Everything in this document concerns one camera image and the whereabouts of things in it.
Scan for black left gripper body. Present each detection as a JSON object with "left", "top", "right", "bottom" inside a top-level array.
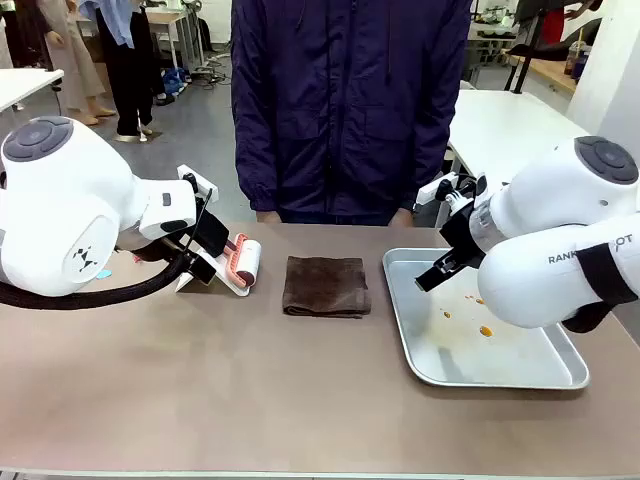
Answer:
[{"left": 196, "top": 213, "right": 232, "bottom": 258}]

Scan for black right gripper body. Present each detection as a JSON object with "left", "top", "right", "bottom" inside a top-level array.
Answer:
[{"left": 438, "top": 198, "right": 487, "bottom": 266}]

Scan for brown cloth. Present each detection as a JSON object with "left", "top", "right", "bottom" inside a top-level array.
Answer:
[{"left": 282, "top": 255, "right": 373, "bottom": 320}]

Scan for silver metal tray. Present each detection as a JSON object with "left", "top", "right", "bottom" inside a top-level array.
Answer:
[{"left": 382, "top": 247, "right": 590, "bottom": 390}]

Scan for person's blue jeans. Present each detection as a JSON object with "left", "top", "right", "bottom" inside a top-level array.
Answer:
[{"left": 278, "top": 209, "right": 401, "bottom": 227}]

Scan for white side table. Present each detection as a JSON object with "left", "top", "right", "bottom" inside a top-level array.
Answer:
[
  {"left": 0, "top": 67, "right": 65, "bottom": 115},
  {"left": 446, "top": 88, "right": 584, "bottom": 211}
]

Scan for blue bag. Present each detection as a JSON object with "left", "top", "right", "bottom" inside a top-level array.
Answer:
[{"left": 163, "top": 67, "right": 190, "bottom": 96}]

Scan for person's dark navy jacket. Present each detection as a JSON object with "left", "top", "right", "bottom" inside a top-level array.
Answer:
[{"left": 230, "top": 0, "right": 474, "bottom": 226}]

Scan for bystander in black clothes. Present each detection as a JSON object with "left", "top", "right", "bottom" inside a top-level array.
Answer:
[{"left": 79, "top": 0, "right": 166, "bottom": 143}]

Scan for wooden top table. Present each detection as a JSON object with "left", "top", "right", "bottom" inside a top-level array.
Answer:
[{"left": 504, "top": 47, "right": 581, "bottom": 96}]

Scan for background storage shelf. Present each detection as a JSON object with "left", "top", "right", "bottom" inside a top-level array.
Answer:
[{"left": 469, "top": 0, "right": 531, "bottom": 56}]

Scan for plastic drink cup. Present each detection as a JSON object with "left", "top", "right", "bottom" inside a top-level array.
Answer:
[{"left": 564, "top": 40, "right": 591, "bottom": 77}]

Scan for white background desk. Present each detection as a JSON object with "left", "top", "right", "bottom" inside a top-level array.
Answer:
[{"left": 144, "top": 9, "right": 206, "bottom": 71}]

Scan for bystander in red top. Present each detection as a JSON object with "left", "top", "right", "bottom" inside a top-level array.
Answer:
[{"left": 542, "top": 0, "right": 606, "bottom": 49}]

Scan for bystander in beige clothes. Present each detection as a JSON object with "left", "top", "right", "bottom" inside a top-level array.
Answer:
[{"left": 38, "top": 0, "right": 117, "bottom": 126}]

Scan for bystander in dark clothes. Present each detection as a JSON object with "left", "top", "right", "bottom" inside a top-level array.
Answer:
[{"left": 0, "top": 0, "right": 51, "bottom": 70}]

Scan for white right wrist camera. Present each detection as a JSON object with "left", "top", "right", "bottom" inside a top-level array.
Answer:
[{"left": 417, "top": 172, "right": 489, "bottom": 207}]

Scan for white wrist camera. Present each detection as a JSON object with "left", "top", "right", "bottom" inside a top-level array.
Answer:
[
  {"left": 417, "top": 172, "right": 489, "bottom": 207},
  {"left": 176, "top": 163, "right": 215, "bottom": 204}
]

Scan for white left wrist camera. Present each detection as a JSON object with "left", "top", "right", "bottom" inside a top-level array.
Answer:
[{"left": 176, "top": 163, "right": 215, "bottom": 204}]

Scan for black left arm cable sleeve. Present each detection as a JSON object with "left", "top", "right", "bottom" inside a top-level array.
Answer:
[{"left": 0, "top": 249, "right": 201, "bottom": 310}]

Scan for black arm cable sleeve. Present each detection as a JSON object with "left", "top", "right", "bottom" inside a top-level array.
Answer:
[
  {"left": 562, "top": 240, "right": 640, "bottom": 335},
  {"left": 0, "top": 249, "right": 201, "bottom": 310}
]

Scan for black right arm cable sleeve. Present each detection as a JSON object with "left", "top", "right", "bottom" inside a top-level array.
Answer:
[{"left": 562, "top": 240, "right": 640, "bottom": 335}]

